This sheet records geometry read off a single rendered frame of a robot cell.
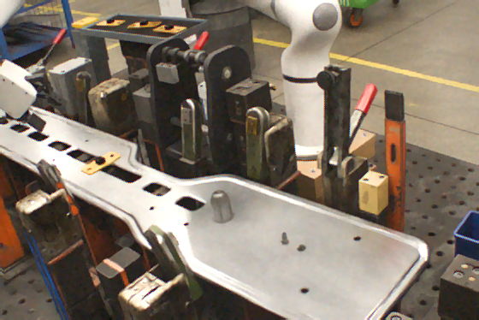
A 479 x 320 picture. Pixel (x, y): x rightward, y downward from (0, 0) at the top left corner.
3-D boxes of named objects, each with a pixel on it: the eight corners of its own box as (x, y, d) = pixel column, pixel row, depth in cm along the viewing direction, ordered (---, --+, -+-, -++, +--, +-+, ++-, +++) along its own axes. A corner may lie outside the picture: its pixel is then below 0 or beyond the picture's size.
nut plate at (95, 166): (90, 175, 111) (88, 170, 111) (79, 170, 114) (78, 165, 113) (121, 156, 116) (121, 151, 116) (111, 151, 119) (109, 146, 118)
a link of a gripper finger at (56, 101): (35, 94, 112) (61, 113, 115) (43, 86, 111) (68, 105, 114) (41, 85, 115) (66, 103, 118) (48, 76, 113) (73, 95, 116)
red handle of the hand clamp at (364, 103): (320, 160, 91) (360, 80, 95) (325, 166, 93) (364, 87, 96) (342, 166, 88) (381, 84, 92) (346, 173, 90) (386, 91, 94)
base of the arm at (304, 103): (303, 115, 163) (297, 55, 153) (360, 132, 151) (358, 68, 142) (260, 145, 151) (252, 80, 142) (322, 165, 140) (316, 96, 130)
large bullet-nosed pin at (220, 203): (210, 226, 94) (204, 192, 91) (223, 216, 96) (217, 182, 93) (225, 233, 92) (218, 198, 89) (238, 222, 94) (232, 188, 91)
